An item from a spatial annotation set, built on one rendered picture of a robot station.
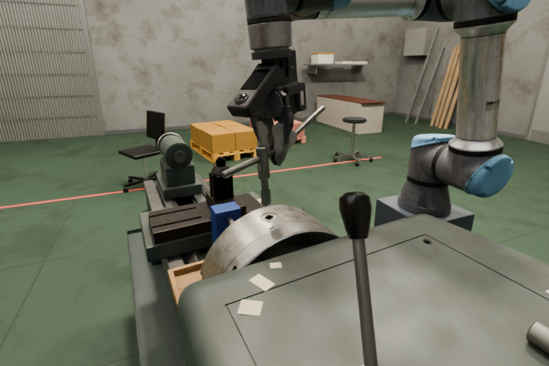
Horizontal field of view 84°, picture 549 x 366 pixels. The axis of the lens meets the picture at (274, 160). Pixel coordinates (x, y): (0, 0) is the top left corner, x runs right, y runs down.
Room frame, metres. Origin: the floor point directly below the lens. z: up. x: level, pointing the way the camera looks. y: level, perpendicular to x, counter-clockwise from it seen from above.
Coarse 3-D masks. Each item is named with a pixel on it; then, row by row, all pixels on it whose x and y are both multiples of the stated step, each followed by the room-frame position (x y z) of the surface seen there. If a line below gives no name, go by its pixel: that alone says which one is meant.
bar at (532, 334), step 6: (534, 324) 0.24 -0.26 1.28; (540, 324) 0.24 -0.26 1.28; (528, 330) 0.24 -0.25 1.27; (534, 330) 0.24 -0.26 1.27; (540, 330) 0.24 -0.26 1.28; (546, 330) 0.24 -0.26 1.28; (528, 336) 0.24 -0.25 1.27; (534, 336) 0.24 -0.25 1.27; (540, 336) 0.23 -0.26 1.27; (546, 336) 0.23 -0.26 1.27; (534, 342) 0.23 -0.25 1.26; (540, 342) 0.23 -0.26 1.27; (546, 342) 0.23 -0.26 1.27; (540, 348) 0.23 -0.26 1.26; (546, 348) 0.23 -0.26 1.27
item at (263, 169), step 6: (258, 150) 0.53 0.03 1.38; (264, 150) 0.53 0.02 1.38; (264, 156) 0.53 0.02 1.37; (264, 162) 0.53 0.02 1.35; (258, 168) 0.54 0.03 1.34; (264, 168) 0.53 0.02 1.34; (258, 174) 0.54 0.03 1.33; (264, 174) 0.53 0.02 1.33; (264, 180) 0.53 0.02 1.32; (264, 186) 0.54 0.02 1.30; (264, 192) 0.54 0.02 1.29; (264, 198) 0.54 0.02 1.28; (270, 198) 0.55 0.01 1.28
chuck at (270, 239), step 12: (288, 228) 0.50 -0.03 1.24; (300, 228) 0.50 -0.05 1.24; (312, 228) 0.51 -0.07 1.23; (324, 228) 0.53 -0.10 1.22; (264, 240) 0.48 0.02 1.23; (276, 240) 0.47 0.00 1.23; (288, 240) 0.48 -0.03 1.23; (300, 240) 0.49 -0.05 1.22; (312, 240) 0.50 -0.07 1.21; (324, 240) 0.51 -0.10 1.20; (252, 252) 0.46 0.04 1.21; (264, 252) 0.45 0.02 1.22; (276, 252) 0.47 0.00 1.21; (288, 252) 0.48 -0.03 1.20; (240, 264) 0.45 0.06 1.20
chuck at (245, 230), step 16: (272, 208) 0.58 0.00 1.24; (288, 208) 0.59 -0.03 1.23; (240, 224) 0.54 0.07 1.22; (256, 224) 0.53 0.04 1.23; (272, 224) 0.52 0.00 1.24; (288, 224) 0.52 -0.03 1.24; (320, 224) 0.55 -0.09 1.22; (224, 240) 0.52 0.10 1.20; (240, 240) 0.50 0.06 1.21; (208, 256) 0.52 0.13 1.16; (224, 256) 0.49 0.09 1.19; (208, 272) 0.49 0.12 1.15; (224, 272) 0.46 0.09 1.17
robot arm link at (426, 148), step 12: (420, 144) 0.86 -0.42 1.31; (432, 144) 0.83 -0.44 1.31; (444, 144) 0.82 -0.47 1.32; (420, 156) 0.85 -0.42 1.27; (432, 156) 0.81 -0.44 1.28; (408, 168) 0.89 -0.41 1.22; (420, 168) 0.85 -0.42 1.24; (432, 168) 0.80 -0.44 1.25; (420, 180) 0.84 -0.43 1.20; (432, 180) 0.83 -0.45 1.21
